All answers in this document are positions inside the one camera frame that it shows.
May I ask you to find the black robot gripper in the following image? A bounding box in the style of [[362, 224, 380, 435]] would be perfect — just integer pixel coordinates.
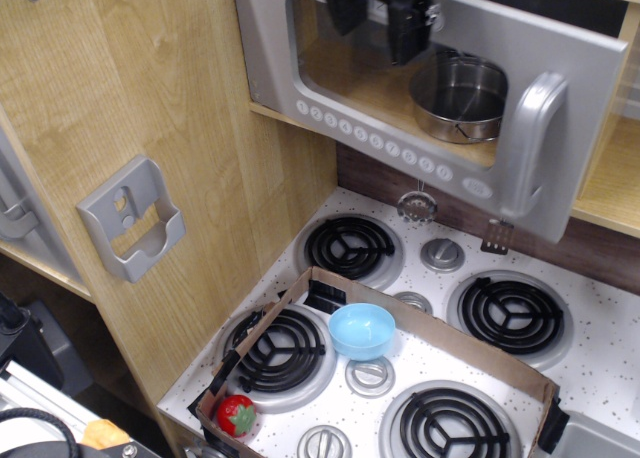
[[325, 0, 440, 66]]

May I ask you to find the grey toy microwave door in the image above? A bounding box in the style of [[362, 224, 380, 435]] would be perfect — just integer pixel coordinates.
[[235, 0, 631, 242]]

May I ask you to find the stainless steel pot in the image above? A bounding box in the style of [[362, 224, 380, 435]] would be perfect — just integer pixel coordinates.
[[409, 50, 509, 144]]

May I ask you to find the hanging toy skimmer spoon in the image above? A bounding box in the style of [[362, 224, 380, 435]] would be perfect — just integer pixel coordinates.
[[396, 180, 438, 224]]

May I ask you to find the back left black burner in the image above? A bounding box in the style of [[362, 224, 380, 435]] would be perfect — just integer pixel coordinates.
[[301, 215, 397, 280]]

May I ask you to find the black burner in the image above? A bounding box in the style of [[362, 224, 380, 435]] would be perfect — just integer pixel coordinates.
[[232, 305, 329, 394], [301, 215, 397, 280], [454, 276, 565, 358], [379, 387, 515, 457]]

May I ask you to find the grey back stove knob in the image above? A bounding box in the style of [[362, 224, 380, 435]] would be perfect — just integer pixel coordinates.
[[420, 238, 465, 273]]

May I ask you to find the hanging toy spatula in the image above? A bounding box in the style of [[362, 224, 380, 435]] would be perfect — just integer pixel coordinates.
[[480, 218, 514, 255]]

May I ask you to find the brown cardboard barrier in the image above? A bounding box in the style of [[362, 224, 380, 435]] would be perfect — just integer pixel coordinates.
[[190, 268, 569, 457]]

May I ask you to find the grey middle stove knob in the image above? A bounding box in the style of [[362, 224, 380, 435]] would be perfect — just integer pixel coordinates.
[[394, 291, 433, 314]]

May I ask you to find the light blue plastic bowl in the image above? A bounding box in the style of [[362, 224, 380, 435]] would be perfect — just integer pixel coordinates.
[[328, 303, 396, 361]]

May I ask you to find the back right black burner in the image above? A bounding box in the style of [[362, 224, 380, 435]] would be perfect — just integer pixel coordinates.
[[454, 276, 565, 358]]

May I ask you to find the front left black burner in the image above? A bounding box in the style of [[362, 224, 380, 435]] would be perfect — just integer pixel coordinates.
[[232, 305, 329, 394]]

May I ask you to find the grey centre front stove knob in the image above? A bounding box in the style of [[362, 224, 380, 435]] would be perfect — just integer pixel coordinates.
[[345, 357, 396, 398]]

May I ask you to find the front right black burner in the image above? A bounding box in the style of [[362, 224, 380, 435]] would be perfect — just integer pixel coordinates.
[[379, 387, 515, 457]]

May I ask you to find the red toy strawberry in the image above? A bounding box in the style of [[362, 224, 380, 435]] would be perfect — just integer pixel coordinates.
[[216, 395, 257, 437]]

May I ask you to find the grey front edge stove knob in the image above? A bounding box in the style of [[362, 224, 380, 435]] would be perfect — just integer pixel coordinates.
[[297, 425, 353, 458]]

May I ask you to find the grey toy sink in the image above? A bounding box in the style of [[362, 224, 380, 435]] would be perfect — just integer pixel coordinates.
[[532, 412, 639, 458]]

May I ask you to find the black equipment box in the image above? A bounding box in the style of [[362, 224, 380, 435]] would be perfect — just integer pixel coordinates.
[[1, 294, 93, 397]]

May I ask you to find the orange object at bottom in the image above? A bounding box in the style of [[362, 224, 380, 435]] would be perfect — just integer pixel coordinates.
[[80, 419, 130, 450]]

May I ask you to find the grey wall phone holder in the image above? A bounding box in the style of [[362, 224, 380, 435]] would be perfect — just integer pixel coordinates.
[[76, 155, 186, 283]]

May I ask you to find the grey fridge door handle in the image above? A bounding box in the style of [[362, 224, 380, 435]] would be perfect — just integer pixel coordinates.
[[0, 127, 41, 242]]

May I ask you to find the black braided cable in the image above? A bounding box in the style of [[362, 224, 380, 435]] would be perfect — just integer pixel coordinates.
[[0, 406, 84, 458]]

